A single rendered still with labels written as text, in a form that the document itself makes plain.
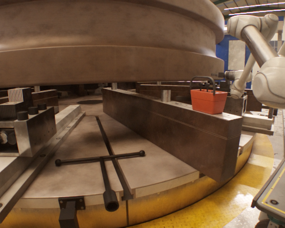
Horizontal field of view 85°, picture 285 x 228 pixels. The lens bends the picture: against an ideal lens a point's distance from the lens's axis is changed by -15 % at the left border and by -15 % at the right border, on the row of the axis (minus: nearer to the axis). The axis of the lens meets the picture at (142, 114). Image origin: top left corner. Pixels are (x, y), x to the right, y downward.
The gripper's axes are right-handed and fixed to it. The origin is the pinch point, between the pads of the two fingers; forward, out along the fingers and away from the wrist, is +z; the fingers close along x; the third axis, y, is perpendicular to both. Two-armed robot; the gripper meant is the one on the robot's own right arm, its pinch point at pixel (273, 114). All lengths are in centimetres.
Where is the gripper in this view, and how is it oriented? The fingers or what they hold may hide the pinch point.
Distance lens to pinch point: 136.3
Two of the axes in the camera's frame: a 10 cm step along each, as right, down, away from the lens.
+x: 8.0, -1.4, 5.9
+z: 0.0, 9.7, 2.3
